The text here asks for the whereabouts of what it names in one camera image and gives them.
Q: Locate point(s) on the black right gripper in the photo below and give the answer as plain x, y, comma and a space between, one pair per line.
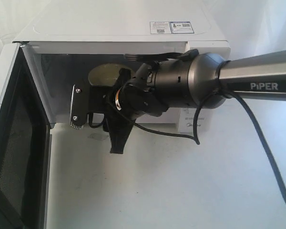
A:
132, 97

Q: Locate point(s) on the cream ceramic bowl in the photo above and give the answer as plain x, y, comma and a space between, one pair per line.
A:
106, 74

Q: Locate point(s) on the white microwave door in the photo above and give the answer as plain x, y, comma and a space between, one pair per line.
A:
24, 145

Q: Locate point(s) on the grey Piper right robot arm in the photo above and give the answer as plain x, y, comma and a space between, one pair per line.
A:
188, 80

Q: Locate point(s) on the white Midea microwave body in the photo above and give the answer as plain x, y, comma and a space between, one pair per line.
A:
71, 37

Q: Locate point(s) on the blue white warning label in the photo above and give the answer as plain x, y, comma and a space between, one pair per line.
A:
171, 27

